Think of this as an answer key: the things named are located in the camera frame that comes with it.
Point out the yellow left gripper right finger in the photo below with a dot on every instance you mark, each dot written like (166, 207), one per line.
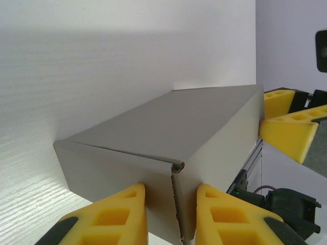
(230, 219)

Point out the black box with green light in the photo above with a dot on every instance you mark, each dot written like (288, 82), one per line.
(242, 189)

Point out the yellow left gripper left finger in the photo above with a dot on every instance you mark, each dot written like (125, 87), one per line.
(110, 219)

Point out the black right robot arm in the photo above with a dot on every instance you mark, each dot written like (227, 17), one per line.
(291, 211)

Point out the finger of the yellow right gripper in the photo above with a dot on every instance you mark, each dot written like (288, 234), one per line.
(288, 132)
(278, 102)

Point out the silver metal frame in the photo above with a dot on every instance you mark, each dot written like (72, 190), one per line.
(255, 160)

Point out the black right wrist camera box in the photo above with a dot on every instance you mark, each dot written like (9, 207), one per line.
(322, 51)

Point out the white corrugated cardboard box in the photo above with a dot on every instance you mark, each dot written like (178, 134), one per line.
(166, 127)

